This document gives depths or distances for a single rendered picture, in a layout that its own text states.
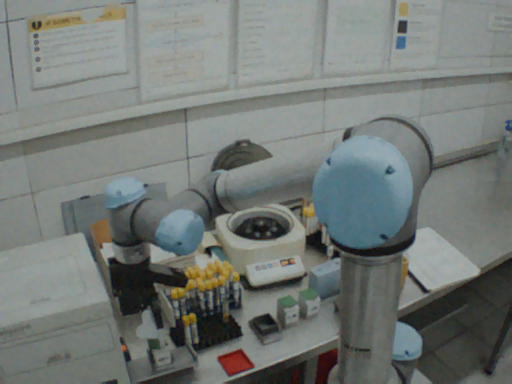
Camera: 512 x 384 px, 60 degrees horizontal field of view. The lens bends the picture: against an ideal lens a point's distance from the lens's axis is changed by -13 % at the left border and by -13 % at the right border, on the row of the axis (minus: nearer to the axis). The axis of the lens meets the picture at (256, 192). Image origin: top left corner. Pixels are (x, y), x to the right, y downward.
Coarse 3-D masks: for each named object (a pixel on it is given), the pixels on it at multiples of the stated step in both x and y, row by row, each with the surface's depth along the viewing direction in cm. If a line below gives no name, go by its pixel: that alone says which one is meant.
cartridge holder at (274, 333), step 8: (248, 320) 126; (256, 320) 125; (264, 320) 126; (272, 320) 124; (256, 328) 123; (264, 328) 120; (272, 328) 121; (264, 336) 121; (272, 336) 121; (280, 336) 121
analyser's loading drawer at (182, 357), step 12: (180, 348) 113; (192, 348) 110; (132, 360) 108; (144, 360) 108; (180, 360) 109; (192, 360) 109; (132, 372) 105; (144, 372) 105; (156, 372) 105; (168, 372) 106
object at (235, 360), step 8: (232, 352) 116; (240, 352) 117; (224, 360) 115; (232, 360) 115; (240, 360) 115; (248, 360) 114; (224, 368) 111; (232, 368) 112; (240, 368) 112; (248, 368) 112
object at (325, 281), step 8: (320, 264) 134; (336, 264) 134; (312, 272) 132; (320, 272) 131; (328, 272) 131; (336, 272) 133; (312, 280) 133; (320, 280) 131; (328, 280) 133; (336, 280) 135; (312, 288) 133; (320, 288) 132; (328, 288) 134; (336, 288) 136; (320, 296) 134; (328, 296) 136; (336, 296) 136; (320, 304) 133
